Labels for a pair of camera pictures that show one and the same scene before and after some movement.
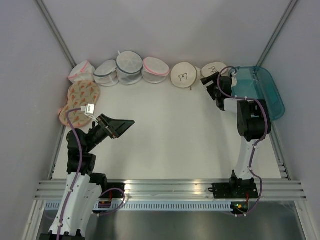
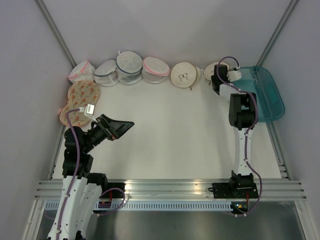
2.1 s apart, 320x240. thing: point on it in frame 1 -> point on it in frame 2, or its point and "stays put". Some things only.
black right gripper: (214, 77) -> (227, 79)
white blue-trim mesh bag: (106, 73) stays put
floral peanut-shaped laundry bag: (80, 94) stays put
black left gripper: (115, 127) stays put
